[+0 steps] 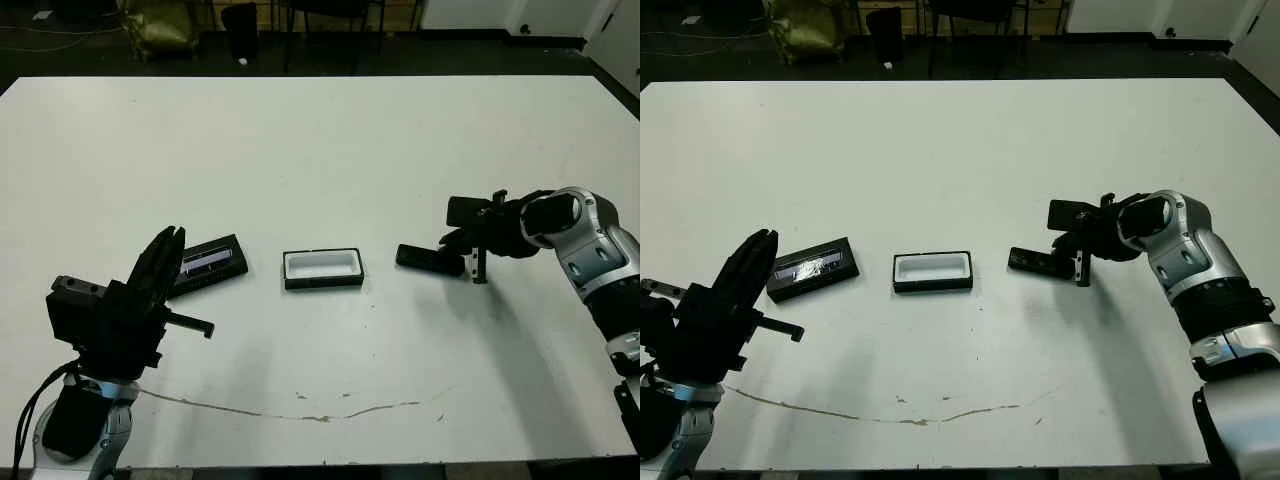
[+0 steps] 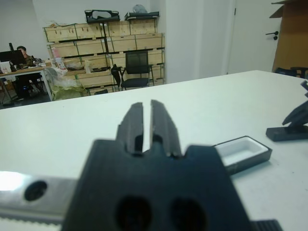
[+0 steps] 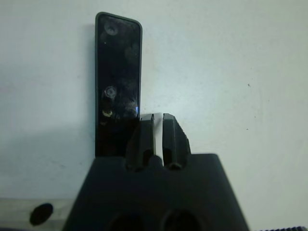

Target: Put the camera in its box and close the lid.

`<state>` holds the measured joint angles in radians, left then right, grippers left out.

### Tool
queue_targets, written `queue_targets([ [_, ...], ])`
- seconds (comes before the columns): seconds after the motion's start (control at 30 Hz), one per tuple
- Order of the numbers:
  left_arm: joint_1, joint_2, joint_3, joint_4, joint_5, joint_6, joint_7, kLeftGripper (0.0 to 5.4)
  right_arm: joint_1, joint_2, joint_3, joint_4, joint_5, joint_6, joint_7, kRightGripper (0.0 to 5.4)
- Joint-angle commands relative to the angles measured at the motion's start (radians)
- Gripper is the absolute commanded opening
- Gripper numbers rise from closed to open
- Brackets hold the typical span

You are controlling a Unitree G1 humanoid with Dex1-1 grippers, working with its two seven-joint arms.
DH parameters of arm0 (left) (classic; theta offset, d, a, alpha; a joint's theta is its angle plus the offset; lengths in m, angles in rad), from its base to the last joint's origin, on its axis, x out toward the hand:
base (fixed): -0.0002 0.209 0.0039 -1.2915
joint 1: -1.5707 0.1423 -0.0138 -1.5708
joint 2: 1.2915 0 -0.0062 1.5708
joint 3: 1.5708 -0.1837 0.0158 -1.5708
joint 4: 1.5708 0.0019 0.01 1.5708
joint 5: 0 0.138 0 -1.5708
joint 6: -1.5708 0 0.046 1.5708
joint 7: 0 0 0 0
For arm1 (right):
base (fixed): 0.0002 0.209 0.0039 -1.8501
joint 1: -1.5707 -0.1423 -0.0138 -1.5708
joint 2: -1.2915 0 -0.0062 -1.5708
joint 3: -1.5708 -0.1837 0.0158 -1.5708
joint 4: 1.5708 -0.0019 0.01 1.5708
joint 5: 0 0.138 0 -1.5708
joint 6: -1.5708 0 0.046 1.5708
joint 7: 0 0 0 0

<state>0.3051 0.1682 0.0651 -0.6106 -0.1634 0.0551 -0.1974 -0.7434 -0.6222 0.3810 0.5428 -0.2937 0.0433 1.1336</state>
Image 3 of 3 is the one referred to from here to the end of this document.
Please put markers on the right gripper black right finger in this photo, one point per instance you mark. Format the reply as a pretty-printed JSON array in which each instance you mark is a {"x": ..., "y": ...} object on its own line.
[{"x": 174, "y": 144}]

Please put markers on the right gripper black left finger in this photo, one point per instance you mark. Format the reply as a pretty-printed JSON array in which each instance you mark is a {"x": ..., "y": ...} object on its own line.
[{"x": 142, "y": 142}]

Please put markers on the black oblong camera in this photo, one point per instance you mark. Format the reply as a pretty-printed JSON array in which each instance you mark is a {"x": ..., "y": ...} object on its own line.
[{"x": 118, "y": 72}]

